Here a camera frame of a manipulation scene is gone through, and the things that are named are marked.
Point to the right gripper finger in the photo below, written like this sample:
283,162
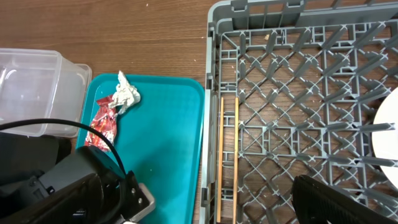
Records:
317,203

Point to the wooden chopstick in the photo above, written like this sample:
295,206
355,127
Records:
220,161
236,151

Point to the white cup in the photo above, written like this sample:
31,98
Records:
385,142

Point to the red snack wrapper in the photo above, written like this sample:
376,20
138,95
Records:
105,123

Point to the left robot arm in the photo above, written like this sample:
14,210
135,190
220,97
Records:
84,187

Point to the grey dish rack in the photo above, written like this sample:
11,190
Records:
310,77

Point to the teal plastic tray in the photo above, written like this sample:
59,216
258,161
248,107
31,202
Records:
159,139

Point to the clear plastic bin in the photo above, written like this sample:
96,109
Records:
41,84

